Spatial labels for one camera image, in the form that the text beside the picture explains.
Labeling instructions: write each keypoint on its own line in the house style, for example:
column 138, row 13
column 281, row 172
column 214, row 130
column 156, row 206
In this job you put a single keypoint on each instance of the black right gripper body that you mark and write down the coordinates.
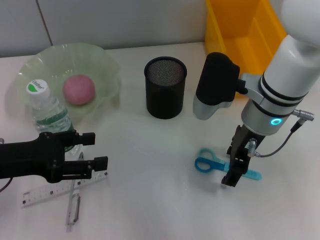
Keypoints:
column 243, row 145

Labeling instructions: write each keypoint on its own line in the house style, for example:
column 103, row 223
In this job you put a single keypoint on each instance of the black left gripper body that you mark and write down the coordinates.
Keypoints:
column 30, row 157

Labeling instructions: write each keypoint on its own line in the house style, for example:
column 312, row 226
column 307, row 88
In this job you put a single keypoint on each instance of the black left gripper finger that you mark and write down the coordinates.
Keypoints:
column 87, row 139
column 101, row 163

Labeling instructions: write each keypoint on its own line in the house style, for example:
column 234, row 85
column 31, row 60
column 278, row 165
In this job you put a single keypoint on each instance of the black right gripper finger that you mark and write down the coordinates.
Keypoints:
column 236, row 172

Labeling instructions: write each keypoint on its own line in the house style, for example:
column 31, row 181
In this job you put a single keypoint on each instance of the blue plastic scissors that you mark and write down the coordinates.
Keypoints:
column 202, row 166

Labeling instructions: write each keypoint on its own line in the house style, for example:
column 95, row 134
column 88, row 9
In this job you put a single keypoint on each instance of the transparent plastic ruler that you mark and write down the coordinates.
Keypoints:
column 37, row 197

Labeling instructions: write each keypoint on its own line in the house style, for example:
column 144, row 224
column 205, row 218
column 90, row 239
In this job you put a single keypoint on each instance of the clear green-label water bottle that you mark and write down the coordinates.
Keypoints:
column 50, row 112

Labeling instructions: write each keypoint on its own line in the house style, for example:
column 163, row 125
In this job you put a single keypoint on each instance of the pink peach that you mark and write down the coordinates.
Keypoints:
column 78, row 90

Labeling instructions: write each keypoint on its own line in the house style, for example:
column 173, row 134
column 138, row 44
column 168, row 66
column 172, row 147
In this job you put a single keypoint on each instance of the grey clear ballpoint pen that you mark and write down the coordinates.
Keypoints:
column 72, row 210

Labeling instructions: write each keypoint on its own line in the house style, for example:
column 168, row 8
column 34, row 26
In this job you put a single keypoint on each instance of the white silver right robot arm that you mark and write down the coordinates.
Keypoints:
column 287, row 75

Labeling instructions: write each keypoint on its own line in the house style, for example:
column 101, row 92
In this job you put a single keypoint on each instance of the pale green glass fruit plate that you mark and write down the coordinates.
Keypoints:
column 100, row 65

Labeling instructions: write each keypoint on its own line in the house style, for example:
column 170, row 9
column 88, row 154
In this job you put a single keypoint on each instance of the black mesh pen holder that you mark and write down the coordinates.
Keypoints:
column 165, row 97

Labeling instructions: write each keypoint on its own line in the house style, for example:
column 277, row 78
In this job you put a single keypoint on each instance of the yellow plastic bin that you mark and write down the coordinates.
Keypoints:
column 237, row 25

